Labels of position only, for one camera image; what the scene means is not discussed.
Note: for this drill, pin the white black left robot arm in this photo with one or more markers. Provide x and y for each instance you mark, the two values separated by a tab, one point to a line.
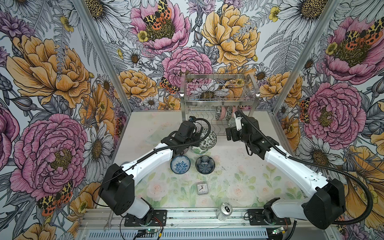
118	188

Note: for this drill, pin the aluminium front rail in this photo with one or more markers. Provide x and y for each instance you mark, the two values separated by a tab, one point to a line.
179	218

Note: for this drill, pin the green circuit board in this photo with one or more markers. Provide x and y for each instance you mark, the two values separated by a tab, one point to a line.
149	233

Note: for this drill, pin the black white patterned bowl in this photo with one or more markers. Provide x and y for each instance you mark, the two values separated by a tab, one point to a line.
209	142

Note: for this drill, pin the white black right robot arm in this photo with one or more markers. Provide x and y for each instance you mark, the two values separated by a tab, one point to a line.
323	201

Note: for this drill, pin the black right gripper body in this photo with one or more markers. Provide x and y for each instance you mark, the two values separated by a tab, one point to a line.
238	135

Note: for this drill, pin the small square alarm clock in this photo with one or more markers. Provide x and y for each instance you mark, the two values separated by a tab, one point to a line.
202	188

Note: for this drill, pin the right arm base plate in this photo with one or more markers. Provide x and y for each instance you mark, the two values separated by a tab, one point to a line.
260	217

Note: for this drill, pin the silver wrench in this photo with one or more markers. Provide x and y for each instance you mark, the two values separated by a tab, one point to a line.
108	225

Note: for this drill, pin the green leaf print bowl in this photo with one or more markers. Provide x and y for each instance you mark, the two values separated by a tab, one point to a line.
198	150

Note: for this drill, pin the silver drink can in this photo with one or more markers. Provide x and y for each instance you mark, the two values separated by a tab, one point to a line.
224	211

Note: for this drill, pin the dark navy wave bowl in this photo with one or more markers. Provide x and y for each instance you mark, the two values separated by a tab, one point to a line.
205	165

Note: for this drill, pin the blue floral bowl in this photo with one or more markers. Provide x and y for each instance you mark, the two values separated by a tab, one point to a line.
180	165

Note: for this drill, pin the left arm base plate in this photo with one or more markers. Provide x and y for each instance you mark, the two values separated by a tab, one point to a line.
154	218

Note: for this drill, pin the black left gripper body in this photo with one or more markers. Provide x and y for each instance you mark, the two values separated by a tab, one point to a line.
193	138

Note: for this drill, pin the stainless steel dish rack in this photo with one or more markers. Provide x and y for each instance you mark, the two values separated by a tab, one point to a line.
202	93

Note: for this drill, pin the white vented cable duct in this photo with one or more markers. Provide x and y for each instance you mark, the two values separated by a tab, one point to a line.
184	234

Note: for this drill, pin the black white floral bowl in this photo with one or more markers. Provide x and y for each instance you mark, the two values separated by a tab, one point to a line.
229	112

